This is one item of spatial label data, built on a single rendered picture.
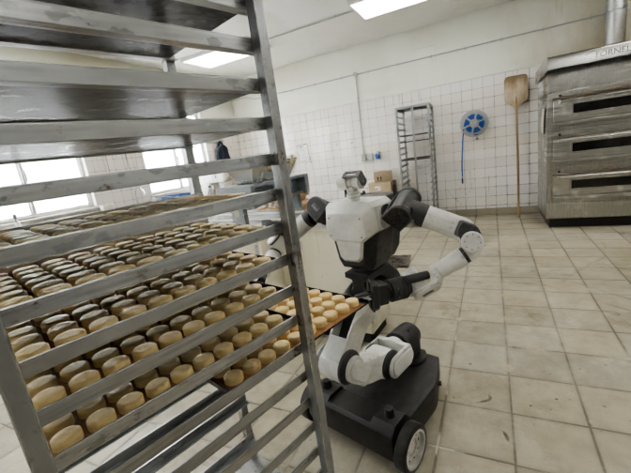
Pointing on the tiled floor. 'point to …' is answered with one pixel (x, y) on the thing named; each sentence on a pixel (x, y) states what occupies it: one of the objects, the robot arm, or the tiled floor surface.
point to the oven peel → (516, 91)
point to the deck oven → (585, 137)
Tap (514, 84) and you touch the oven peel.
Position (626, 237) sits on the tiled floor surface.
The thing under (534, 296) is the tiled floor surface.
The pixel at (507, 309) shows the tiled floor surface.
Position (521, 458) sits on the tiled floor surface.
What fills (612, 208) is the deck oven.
